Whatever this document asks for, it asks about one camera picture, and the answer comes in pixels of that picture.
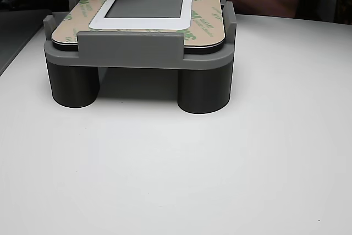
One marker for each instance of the white panel with grey window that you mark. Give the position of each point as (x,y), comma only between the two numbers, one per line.
(145,1)

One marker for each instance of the grey printed holding fixture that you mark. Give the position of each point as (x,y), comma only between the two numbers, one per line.
(129,48)

